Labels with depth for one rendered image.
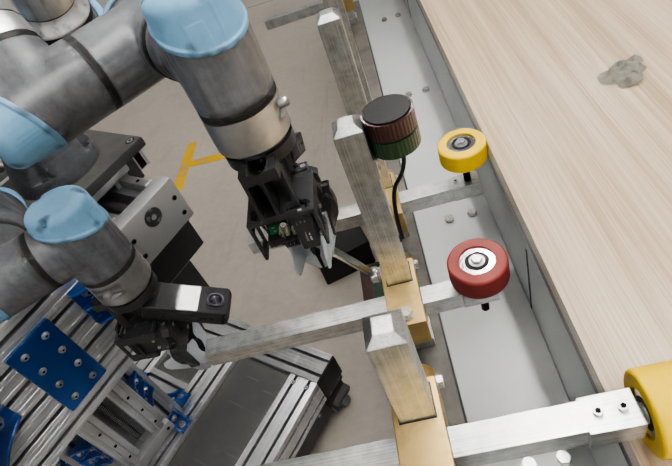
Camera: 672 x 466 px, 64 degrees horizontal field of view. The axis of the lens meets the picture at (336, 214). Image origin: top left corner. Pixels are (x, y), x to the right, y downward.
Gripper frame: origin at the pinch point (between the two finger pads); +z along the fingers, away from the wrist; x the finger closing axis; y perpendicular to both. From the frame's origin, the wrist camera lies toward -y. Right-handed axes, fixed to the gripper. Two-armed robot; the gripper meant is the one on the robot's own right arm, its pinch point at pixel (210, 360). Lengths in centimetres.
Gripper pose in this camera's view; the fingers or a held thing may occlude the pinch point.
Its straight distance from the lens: 88.3
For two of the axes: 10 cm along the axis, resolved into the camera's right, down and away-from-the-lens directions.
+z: 2.9, 6.9, 6.6
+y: -9.5, 2.6, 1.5
